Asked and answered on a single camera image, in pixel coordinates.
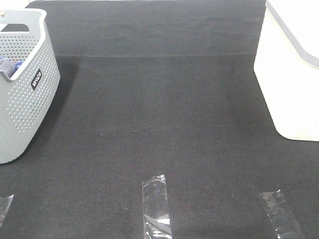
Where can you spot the black table mat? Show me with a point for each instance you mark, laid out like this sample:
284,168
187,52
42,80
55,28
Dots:
150,88

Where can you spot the grey perforated laundry basket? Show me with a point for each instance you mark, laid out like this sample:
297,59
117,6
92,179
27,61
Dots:
26,96

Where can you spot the grey microfibre towel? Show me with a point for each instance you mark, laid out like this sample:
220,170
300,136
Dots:
6,66

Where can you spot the white plastic storage bin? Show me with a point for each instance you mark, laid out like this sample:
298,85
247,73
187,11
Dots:
287,67

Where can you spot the blue towel in basket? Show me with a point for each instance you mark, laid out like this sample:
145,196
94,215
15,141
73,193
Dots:
16,64

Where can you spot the centre clear tape strip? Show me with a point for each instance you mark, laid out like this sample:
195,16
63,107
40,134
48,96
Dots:
155,209

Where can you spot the clear tape strip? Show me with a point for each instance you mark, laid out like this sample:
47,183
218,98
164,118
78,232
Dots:
5,203
155,209
280,216

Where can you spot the right clear tape strip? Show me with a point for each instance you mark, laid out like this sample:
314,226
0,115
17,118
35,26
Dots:
280,216

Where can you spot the left clear tape strip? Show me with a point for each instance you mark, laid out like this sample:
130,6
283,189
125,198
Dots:
5,203

